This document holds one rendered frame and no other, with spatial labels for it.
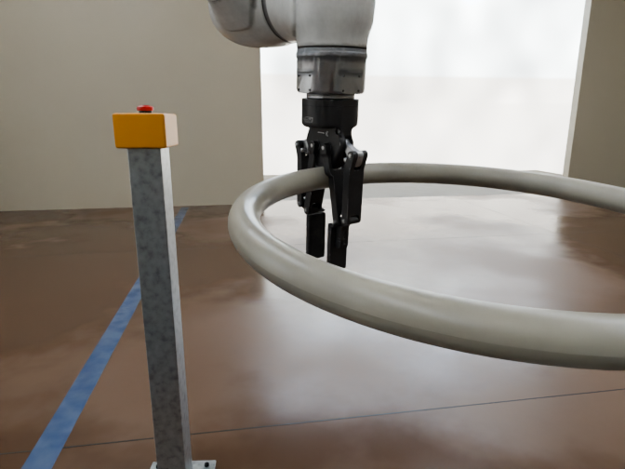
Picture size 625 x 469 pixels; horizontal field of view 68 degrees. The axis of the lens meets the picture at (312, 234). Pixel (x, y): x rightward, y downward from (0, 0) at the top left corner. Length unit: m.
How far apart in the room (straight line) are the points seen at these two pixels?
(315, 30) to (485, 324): 0.42
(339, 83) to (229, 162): 5.45
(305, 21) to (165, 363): 0.99
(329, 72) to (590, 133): 7.30
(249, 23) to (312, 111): 0.16
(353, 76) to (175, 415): 1.08
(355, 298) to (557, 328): 0.11
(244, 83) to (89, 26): 1.82
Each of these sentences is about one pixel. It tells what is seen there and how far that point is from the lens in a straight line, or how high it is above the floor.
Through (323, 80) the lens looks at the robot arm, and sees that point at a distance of 0.59.
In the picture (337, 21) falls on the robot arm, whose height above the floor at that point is 1.17.
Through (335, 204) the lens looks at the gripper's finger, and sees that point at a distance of 0.62.
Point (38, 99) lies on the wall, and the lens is 6.40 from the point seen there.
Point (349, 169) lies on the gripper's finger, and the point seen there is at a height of 1.00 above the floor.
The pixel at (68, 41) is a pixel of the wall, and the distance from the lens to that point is 6.33.
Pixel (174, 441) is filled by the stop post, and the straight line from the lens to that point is 1.47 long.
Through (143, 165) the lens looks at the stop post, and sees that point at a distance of 1.19.
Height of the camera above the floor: 1.06
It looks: 14 degrees down
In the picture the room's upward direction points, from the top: straight up
